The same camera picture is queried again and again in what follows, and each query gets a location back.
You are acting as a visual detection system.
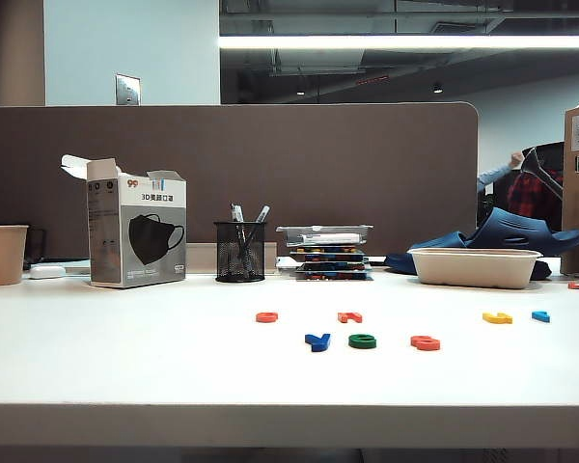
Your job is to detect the brown paper cup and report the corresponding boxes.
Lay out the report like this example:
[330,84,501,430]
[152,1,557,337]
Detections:
[0,224,30,286]

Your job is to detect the person in blue sleeve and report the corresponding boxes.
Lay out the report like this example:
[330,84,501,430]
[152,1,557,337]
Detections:
[477,150,526,195]

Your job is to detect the blue letter y magnet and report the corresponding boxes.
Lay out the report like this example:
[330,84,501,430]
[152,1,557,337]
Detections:
[304,331,333,354]

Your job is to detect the grey face mask box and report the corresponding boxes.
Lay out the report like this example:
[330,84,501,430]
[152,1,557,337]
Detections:
[60,153,188,289]

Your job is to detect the white earbuds case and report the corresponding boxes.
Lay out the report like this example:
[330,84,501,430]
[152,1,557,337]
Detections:
[28,264,68,281]

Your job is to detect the beige pulp tray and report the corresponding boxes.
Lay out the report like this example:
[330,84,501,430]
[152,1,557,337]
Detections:
[407,247,545,290]

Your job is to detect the brown desk partition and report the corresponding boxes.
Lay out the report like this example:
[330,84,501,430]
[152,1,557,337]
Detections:
[0,100,481,273]

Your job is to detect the silver black pen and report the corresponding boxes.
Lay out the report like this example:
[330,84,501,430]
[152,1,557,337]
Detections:
[239,204,272,259]
[230,202,248,259]

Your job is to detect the white ceiling light strip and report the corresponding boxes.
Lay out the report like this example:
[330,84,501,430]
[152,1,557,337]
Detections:
[218,34,579,50]

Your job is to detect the white labelled packet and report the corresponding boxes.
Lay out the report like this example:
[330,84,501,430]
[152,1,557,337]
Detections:
[298,232,361,244]

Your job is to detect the grey black office chair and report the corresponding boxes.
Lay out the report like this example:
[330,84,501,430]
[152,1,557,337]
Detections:
[520,140,566,199]

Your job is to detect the black mesh pen holder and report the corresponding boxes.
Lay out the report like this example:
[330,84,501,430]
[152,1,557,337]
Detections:
[213,220,267,284]

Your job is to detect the clear plastic box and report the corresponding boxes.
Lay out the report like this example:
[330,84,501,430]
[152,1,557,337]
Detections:
[275,223,375,249]

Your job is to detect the orange letter s magnet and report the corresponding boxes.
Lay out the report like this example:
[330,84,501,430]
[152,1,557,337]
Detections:
[409,334,442,352]

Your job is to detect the silver wall plate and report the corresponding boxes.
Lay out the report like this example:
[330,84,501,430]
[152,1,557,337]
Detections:
[115,72,143,106]

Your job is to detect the person in red plaid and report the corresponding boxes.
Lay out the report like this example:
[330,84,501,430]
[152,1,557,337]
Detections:
[507,169,565,232]

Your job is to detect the green letter e magnet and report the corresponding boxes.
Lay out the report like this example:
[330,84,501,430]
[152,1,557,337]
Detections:
[346,332,379,350]

